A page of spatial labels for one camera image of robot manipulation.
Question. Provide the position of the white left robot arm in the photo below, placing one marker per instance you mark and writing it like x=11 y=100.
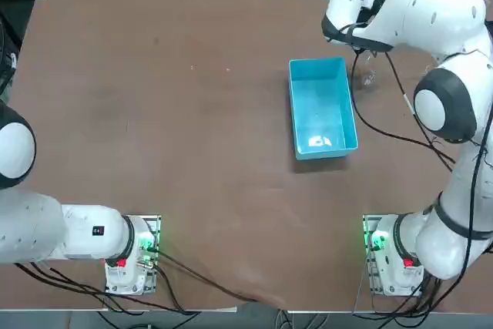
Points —
x=38 y=229

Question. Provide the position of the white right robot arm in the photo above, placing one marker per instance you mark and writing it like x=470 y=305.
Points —
x=435 y=17

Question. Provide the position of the blue plastic bin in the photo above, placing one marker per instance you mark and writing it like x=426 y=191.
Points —
x=323 y=113

